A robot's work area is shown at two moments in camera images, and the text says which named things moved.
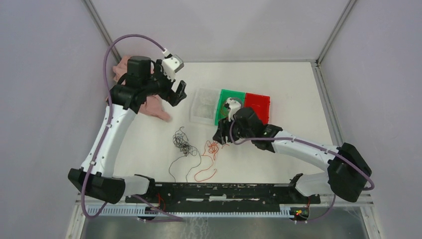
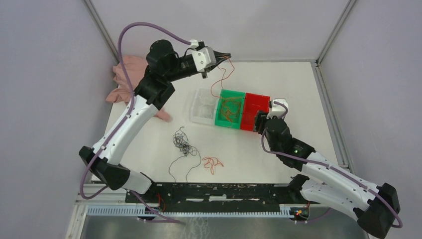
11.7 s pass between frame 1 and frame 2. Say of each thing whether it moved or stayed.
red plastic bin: stayed
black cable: stayed
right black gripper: moved
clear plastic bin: stayed
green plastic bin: stayed
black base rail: stayed
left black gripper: moved
